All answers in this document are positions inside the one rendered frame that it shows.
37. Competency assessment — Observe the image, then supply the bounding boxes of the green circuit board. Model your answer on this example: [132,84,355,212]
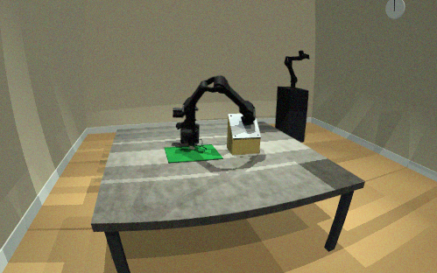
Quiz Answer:
[165,144,223,163]

